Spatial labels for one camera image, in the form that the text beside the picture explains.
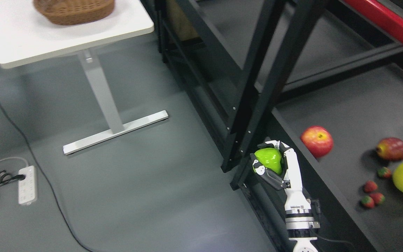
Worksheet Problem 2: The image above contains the strawberry cluster right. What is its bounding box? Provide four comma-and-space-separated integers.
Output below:
369, 192, 386, 205

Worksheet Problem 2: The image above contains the white standing table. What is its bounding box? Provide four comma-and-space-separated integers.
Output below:
0, 0, 169, 155

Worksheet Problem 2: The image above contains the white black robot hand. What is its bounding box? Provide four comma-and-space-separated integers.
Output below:
250, 140, 308, 210

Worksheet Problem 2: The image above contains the strawberry below pomegranate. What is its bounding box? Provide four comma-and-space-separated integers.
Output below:
376, 167, 392, 179

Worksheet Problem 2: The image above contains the green apple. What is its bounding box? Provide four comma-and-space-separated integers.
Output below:
254, 147, 283, 175

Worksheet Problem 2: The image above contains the strawberry cluster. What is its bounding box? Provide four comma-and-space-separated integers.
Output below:
369, 192, 386, 205
360, 196, 375, 209
363, 180, 379, 193

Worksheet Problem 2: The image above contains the black shelf tray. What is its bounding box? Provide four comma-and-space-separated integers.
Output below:
269, 64, 403, 252

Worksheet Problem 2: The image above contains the strawberry cluster bottom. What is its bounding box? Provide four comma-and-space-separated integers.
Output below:
360, 196, 375, 209

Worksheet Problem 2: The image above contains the strawberry cluster left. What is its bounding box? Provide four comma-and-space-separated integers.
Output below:
363, 180, 379, 193

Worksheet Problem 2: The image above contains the red apple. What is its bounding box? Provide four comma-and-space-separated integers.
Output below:
300, 125, 334, 159

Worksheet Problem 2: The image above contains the brown wicker basket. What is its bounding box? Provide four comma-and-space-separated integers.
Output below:
33, 0, 115, 26

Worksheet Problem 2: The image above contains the long black floor cable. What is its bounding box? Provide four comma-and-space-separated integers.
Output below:
0, 73, 93, 252

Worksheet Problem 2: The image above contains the red shelf beam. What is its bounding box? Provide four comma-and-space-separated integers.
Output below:
344, 0, 403, 44

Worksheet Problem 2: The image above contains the dark red pomegranate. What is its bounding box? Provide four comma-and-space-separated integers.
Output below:
375, 137, 403, 161

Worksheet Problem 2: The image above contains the white power strip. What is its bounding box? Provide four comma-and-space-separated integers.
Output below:
18, 166, 38, 205

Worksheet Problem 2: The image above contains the black shelf frame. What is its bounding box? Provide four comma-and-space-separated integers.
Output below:
142, 0, 403, 252

